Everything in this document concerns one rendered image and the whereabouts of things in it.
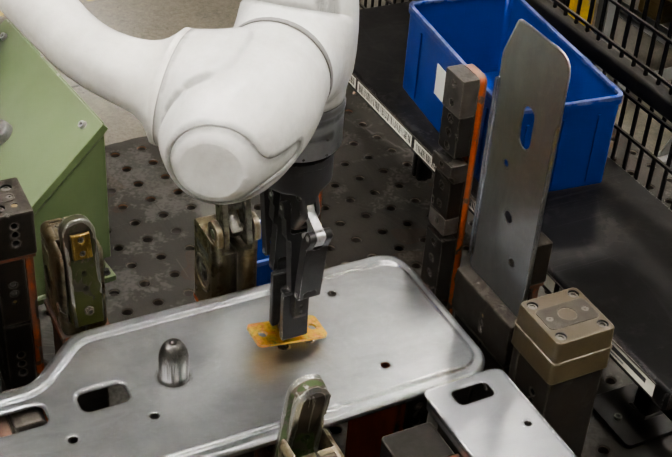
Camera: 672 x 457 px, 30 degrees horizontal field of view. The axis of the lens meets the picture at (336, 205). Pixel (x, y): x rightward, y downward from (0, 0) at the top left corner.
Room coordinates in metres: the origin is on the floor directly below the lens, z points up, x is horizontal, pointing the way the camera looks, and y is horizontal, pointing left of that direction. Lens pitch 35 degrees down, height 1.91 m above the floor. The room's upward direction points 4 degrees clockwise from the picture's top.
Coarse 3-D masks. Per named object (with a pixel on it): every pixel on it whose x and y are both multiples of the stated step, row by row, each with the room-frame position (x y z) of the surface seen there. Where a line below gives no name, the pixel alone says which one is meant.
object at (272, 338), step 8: (312, 320) 1.06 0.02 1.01; (248, 328) 1.02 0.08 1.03; (256, 328) 1.02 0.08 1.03; (264, 328) 1.03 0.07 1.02; (272, 328) 1.03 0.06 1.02; (320, 328) 1.04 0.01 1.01; (256, 336) 1.01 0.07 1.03; (272, 336) 1.01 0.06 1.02; (304, 336) 1.02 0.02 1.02; (312, 336) 1.03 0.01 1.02; (320, 336) 1.03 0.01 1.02; (264, 344) 1.00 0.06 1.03; (272, 344) 1.00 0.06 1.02; (280, 344) 1.01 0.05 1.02
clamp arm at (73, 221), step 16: (64, 224) 1.08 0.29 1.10; (80, 224) 1.08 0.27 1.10; (64, 240) 1.07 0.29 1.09; (80, 240) 1.07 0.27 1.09; (64, 256) 1.07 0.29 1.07; (80, 256) 1.07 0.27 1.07; (96, 256) 1.08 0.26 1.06; (80, 272) 1.07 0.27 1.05; (96, 272) 1.07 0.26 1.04; (80, 288) 1.06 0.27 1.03; (96, 288) 1.07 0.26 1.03; (80, 304) 1.06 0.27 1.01; (96, 304) 1.06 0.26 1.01; (80, 320) 1.05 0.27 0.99; (96, 320) 1.06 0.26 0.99
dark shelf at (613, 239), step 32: (416, 0) 1.85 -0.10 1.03; (384, 32) 1.73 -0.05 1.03; (384, 64) 1.62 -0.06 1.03; (384, 96) 1.53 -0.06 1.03; (416, 128) 1.45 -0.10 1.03; (608, 160) 1.41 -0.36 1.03; (576, 192) 1.33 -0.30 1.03; (608, 192) 1.33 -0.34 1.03; (640, 192) 1.34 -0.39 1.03; (544, 224) 1.25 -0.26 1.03; (576, 224) 1.25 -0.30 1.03; (608, 224) 1.26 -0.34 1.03; (640, 224) 1.26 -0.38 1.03; (576, 256) 1.19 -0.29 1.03; (608, 256) 1.19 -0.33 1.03; (640, 256) 1.20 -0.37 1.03; (608, 288) 1.13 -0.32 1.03; (640, 288) 1.14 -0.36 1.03; (640, 320) 1.08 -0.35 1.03; (640, 352) 1.03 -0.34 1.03; (640, 384) 1.00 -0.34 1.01
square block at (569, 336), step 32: (576, 288) 1.09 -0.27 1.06; (544, 320) 1.03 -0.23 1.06; (576, 320) 1.04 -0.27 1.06; (608, 320) 1.04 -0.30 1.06; (512, 352) 1.06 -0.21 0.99; (544, 352) 1.01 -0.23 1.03; (576, 352) 1.01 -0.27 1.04; (608, 352) 1.03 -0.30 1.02; (544, 384) 1.00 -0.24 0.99; (576, 384) 1.02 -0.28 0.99; (544, 416) 1.00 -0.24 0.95; (576, 416) 1.02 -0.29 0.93; (576, 448) 1.03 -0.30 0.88
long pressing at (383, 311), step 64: (384, 256) 1.20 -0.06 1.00; (128, 320) 1.05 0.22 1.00; (192, 320) 1.06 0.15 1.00; (256, 320) 1.07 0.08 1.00; (320, 320) 1.07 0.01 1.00; (384, 320) 1.08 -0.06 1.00; (448, 320) 1.09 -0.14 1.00; (64, 384) 0.94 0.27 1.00; (128, 384) 0.95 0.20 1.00; (192, 384) 0.96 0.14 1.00; (256, 384) 0.96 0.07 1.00; (384, 384) 0.98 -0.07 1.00; (0, 448) 0.85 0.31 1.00; (64, 448) 0.85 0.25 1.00; (128, 448) 0.86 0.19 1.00; (192, 448) 0.87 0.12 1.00; (256, 448) 0.88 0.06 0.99
